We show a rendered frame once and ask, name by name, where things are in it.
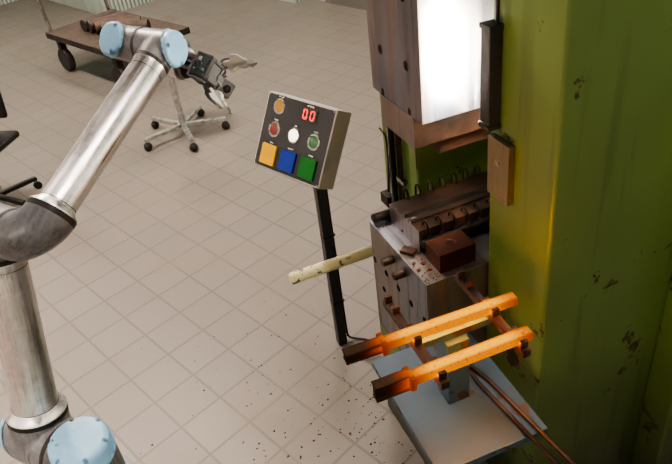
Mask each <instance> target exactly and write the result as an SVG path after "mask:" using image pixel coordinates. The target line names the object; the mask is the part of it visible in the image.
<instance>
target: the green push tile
mask: <svg viewBox="0 0 672 464"><path fill-rule="evenodd" d="M317 163H318V161H317V160H314V159H311V158H308V157H305V156H301V159H300V164H299V168H298V172H297V176H298V177H301V178H303V179H306V180H308V181H311V182H313V180H314V176H315V171H316V167H317Z"/></svg>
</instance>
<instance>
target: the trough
mask: <svg viewBox="0 0 672 464"><path fill-rule="evenodd" d="M486 193H489V192H488V191H487V186H486V187H484V188H481V189H478V190H475V191H472V192H469V193H466V194H463V195H460V196H457V197H454V198H451V199H448V200H446V201H443V202H440V203H437V204H434V205H431V206H428V207H425V208H422V209H419V210H416V211H413V212H410V213H408V214H405V215H404V217H405V219H406V221H407V222H408V223H409V221H410V220H411V218H412V217H420V216H423V215H426V214H429V213H431V212H434V211H437V210H440V209H443V208H446V207H449V206H452V205H455V204H458V203H460V202H463V201H466V200H469V199H472V198H475V197H478V196H481V195H484V194H486Z"/></svg>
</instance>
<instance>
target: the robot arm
mask: <svg viewBox="0 0 672 464"><path fill-rule="evenodd" d="M99 46H100V49H101V51H102V52H103V54H104V55H106V56H109V57H110V58H116V59H119V60H123V61H127V62H130V63H129V65H128V66H127V68H126V69H125V71H124V72H123V74H122V75H121V76H120V78H119V79H118V81H117V82H116V84H115V85H114V87H113V88H112V90H111V91H110V93H109V94H108V95H107V97H106V98H105V100H104V101H103V103H102V104H101V106H100V107H99V109H98V110H97V112H96V113H95V114H94V116H93V117H92V119H91V120H90V122H89V123H88V125H87V126H86V128H85V129H84V130H83V132H82V133H81V135H80V136H79V138H78V139H77V141H76V142H75V144H74V145H73V147H72V148H71V149H70V151H69V152H68V154H67V155H66V157H65V158H64V160H63V161H62V163H61V164H60V166H59V167H58V168H57V170H56V171H55V173H54V174H53V176H52V177H51V179H50V180H49V182H48V183H47V185H46V186H45V187H44V189H43V190H42V192H41V193H40V194H37V195H33V196H30V197H29V198H28V199H27V201H26V202H25V203H24V204H23V206H21V207H20V208H16V207H12V206H9V205H6V204H3V203H1V202H0V364H1V368H2V372H3V376H4V380H5V384H6V388H7V392H8V396H9V400H10V404H11V405H10V406H9V407H8V409H7V411H6V413H5V418H3V419H2V421H1V423H0V445H1V447H2V448H3V450H4V451H5V452H7V453H8V455H10V456H11V457H12V458H14V459H16V460H18V461H20V462H22V463H24V464H126V463H125V461H124V458H123V456H122V454H121V452H120V450H119V447H118V445H117V443H116V441H115V438H114V435H113V433H112V431H111V430H110V429H109V428H108V426H107V425H106V424H105V423H104V422H103V421H101V420H100V419H98V418H96V417H91V416H82V417H77V418H73V417H72V416H71V415H70V411H69V406H68V402H67V398H66V396H65V395H64V394H63V393H61V392H59V391H57V389H56V385H55V380H54V376H53V371H52V366H51V362H50V357H49V353H48V348H47V343H46V339H45V334H44V330H43V325H42V320H41V316H40V311H39V307H38V302H37V297H36V293H35V288H34V284H33V279H32V274H31V270H30V265H29V260H31V259H34V258H37V257H39V256H41V255H44V254H46V253H47V252H49V251H51V250H52V249H54V248H55V247H57V246H58V245H59V244H61V243H62V242H63V241H64V240H65V239H66V238H67V237H68V236H69V235H70V234H71V233H72V231H73V230H74V228H75V227H76V225H77V219H76V212H77V210H78V209H79V207H80V206H81V204H82V203H83V201H84V200H85V198H86V197H87V195H88V194H89V192H90V190H91V189H92V187H93V186H94V184H95V183H96V181H97V180H98V178H99V177H100V175H101V174H102V172H103V170H104V169H105V167H106V166H107V164H108V163H109V161H110V160H111V158H112V157H113V155H114V154H115V152H116V151H117V149H118V147H119V146H120V144H121V143H122V141H123V140H124V138H125V137H126V135H127V134H128V132H129V131H130V129H131V128H132V126H133V124H134V123H135V121H136V120H137V118H138V117H139V115H140V114H141V112H142V111H143V109H144V108H145V106H146V104H147V103H148V101H149V100H150V98H151V97H152V95H153V94H154V92H155V91H156V89H157V88H158V86H159V85H160V83H161V81H162V80H163V79H164V78H165V77H166V75H169V76H171V77H174V78H176V79H179V80H185V79H187V78H192V79H193V80H194V81H196V82H197V83H198V84H200V85H203V88H204V90H205V92H204V93H205V95H206V97H207V98H208V99H209V100H210V101H211V102H212V103H213V104H215V105H216V106H217V107H218V108H219V109H221V110H222V111H223V112H225V113H227V114H232V112H231V109H230V108H229V107H228V106H227V103H226V102H225V101H224V99H229V98H230V96H231V94H232V92H233V91H234V89H235V87H236V86H235V84H233V83H232V82H230V81H229V80H227V79H226V77H227V70H226V69H229V70H230V71H231V72H233V73H234V72H237V71H238V70H239V69H246V68H248V67H252V68H253V67H254V66H256V65H257V64H258V62H257V61H255V60H253V59H248V58H243V57H241V56H239V55H237V54H230V55H229V58H223V59H222V60H221V61H218V59H216V58H215V57H214V56H213V55H210V54H207V53H205V52H202V51H198V53H197V54H195V52H194V51H193V49H191V48H189V47H188V46H187V42H186V39H185V38H184V36H183V35H182V34H181V33H180V32H178V31H176V30H171V29H168V28H166V29H160V28H149V27H141V26H131V25H125V24H122V23H120V22H115V21H110V22H108V23H107V24H105V25H104V27H103V28H102V30H101V32H100V37H99ZM199 54H200V55H199ZM210 56H211V57H210Z"/></svg>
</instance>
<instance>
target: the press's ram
mask: <svg viewBox="0 0 672 464"><path fill-rule="evenodd" d="M366 11H367V23H368V34H369V46H370V58H371V70H372V81H373V88H375V89H376V90H377V91H379V92H380V93H381V94H384V96H385V97H386V98H388V99H389V100H390V101H392V102H393V103H394V104H396V105H397V106H398V107H400V108H401V109H402V110H404V111H405V112H406V113H408V114H411V117H413V118H414V119H415V120H417V121H418V122H419V123H421V124H422V125H424V124H427V123H430V122H434V121H437V120H440V119H443V118H447V117H450V116H453V115H457V114H460V113H463V112H467V111H470V110H473V109H476V108H480V90H481V28H480V27H479V23H480V22H483V21H487V20H491V19H494V0H366Z"/></svg>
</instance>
